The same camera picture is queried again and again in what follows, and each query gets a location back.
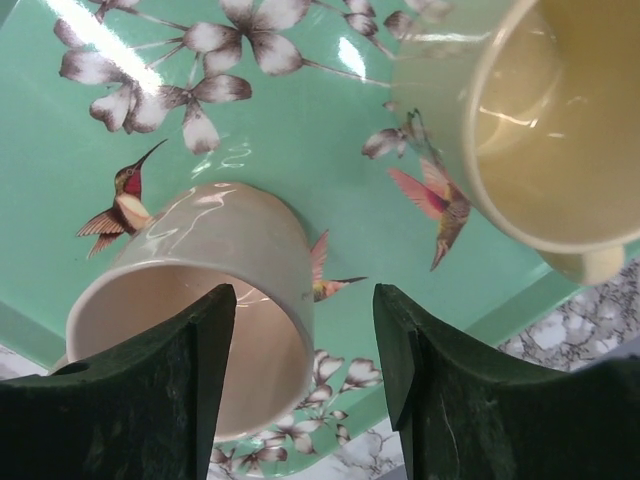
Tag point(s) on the pink mug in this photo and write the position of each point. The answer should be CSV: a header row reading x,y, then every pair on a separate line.
x,y
212,234

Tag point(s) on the yellow mug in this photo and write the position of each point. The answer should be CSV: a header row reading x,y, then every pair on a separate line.
x,y
532,109

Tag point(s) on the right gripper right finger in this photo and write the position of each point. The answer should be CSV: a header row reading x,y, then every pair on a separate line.
x,y
465,410

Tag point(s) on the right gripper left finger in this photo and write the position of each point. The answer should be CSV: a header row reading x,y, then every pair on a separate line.
x,y
144,409

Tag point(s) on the mint green tray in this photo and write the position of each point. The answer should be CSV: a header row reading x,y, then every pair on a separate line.
x,y
88,87

